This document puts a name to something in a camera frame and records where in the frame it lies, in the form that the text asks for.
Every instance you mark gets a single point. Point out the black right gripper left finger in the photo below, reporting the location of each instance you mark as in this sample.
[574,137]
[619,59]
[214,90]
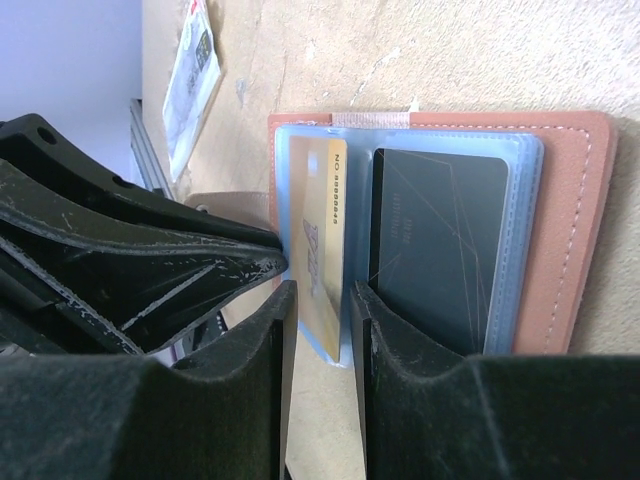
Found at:
[220,413]

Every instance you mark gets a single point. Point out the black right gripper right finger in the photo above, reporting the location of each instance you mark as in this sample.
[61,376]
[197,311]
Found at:
[429,413]

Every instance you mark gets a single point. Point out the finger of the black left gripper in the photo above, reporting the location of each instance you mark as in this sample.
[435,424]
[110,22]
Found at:
[75,280]
[33,145]

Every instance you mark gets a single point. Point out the pink leather card holder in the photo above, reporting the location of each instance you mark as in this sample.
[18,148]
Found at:
[578,161]

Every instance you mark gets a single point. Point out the gold card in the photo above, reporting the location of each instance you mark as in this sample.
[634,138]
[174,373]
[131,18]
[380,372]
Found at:
[318,170]

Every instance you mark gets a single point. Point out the aluminium table edge rail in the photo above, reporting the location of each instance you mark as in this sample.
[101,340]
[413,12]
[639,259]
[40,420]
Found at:
[146,159]

